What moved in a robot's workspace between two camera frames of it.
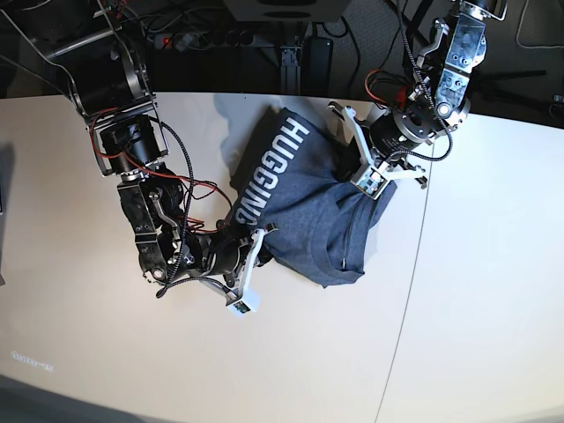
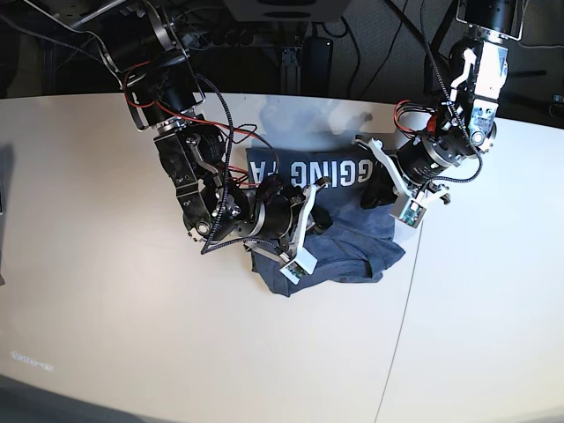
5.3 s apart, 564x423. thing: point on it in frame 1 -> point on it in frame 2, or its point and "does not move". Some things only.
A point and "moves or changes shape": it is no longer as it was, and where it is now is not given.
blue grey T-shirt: x=293 y=181 moves or changes shape
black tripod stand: x=487 y=83 does not move
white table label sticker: x=18 y=356 does not move
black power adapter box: x=316 y=65 does not move
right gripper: x=397 y=131 -> x=426 y=159
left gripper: x=224 y=246 -> x=274 y=221
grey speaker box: x=287 y=11 does not move
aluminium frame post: x=290 y=72 does not move
